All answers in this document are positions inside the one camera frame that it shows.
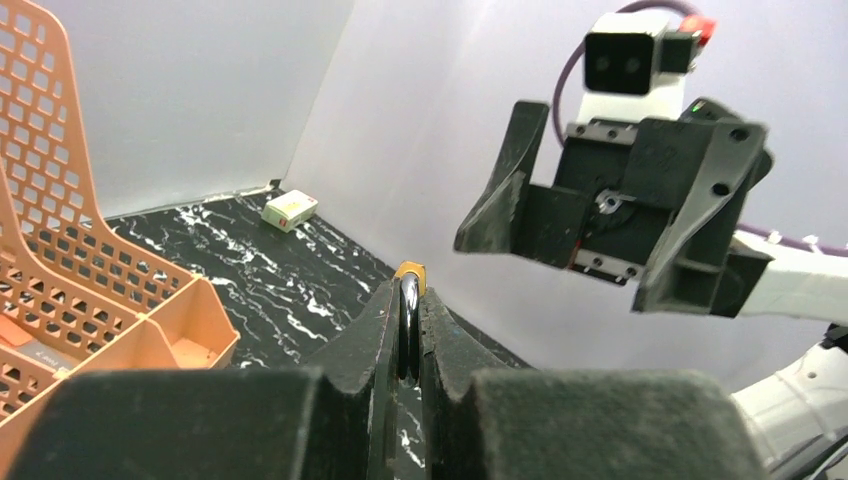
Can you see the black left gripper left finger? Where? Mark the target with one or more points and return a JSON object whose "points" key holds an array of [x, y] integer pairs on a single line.
{"points": [[332, 418]]}

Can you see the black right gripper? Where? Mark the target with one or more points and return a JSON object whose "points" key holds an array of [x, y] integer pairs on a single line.
{"points": [[656, 203]]}

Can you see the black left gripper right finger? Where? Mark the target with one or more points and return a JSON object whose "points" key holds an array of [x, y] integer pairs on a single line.
{"points": [[486, 420]]}

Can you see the large brass padlock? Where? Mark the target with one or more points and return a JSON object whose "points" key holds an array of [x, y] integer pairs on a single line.
{"points": [[413, 287]]}

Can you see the orange plastic file organizer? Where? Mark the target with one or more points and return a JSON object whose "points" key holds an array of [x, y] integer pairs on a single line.
{"points": [[91, 299]]}

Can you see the white green small box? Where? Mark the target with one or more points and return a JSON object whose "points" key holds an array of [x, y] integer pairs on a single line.
{"points": [[288, 211]]}

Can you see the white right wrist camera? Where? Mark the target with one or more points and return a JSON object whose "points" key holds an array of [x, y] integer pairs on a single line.
{"points": [[635, 65]]}

